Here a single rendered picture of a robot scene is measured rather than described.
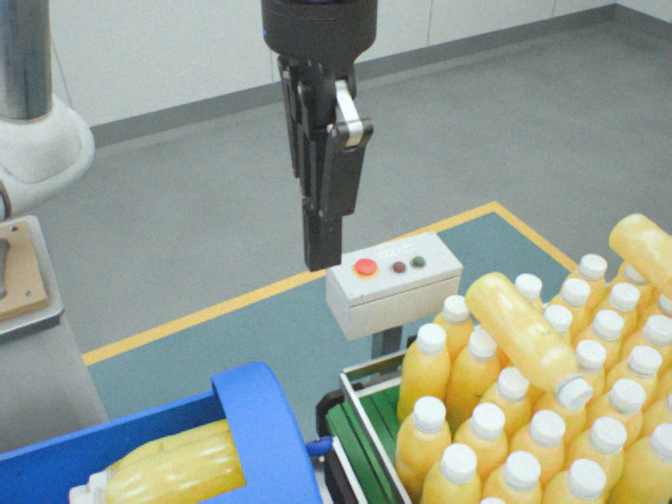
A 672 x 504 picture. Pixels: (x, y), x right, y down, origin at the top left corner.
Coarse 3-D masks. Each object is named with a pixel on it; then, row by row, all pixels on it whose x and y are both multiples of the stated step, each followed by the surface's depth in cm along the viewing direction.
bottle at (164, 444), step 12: (192, 432) 69; (204, 432) 69; (216, 432) 69; (144, 444) 69; (156, 444) 68; (168, 444) 68; (180, 444) 68; (132, 456) 67; (144, 456) 66; (120, 468) 66; (108, 480) 66
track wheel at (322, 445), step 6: (318, 438) 87; (324, 438) 88; (330, 438) 87; (306, 444) 87; (312, 444) 86; (318, 444) 86; (324, 444) 86; (330, 444) 86; (312, 450) 86; (318, 450) 85; (324, 450) 85; (330, 450) 86; (312, 456) 86
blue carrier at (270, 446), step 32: (224, 384) 65; (256, 384) 64; (128, 416) 74; (160, 416) 75; (192, 416) 78; (224, 416) 80; (256, 416) 60; (288, 416) 60; (32, 448) 70; (64, 448) 72; (96, 448) 74; (128, 448) 76; (256, 448) 58; (288, 448) 58; (0, 480) 71; (32, 480) 73; (64, 480) 75; (256, 480) 56; (288, 480) 56
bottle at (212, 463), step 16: (224, 432) 64; (176, 448) 62; (192, 448) 62; (208, 448) 62; (224, 448) 62; (144, 464) 60; (160, 464) 60; (176, 464) 60; (192, 464) 60; (208, 464) 60; (224, 464) 61; (240, 464) 61; (112, 480) 60; (128, 480) 59; (144, 480) 59; (160, 480) 59; (176, 480) 59; (192, 480) 59; (208, 480) 60; (224, 480) 60; (240, 480) 61; (96, 496) 59; (112, 496) 59; (128, 496) 58; (144, 496) 58; (160, 496) 58; (176, 496) 59; (192, 496) 59; (208, 496) 60
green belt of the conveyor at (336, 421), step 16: (368, 400) 101; (384, 400) 101; (336, 416) 99; (352, 416) 99; (368, 416) 99; (384, 416) 99; (336, 432) 98; (352, 432) 96; (384, 432) 96; (352, 448) 95; (368, 448) 94; (384, 448) 94; (352, 464) 94; (368, 464) 92; (368, 480) 91; (384, 480) 90; (368, 496) 89; (384, 496) 88
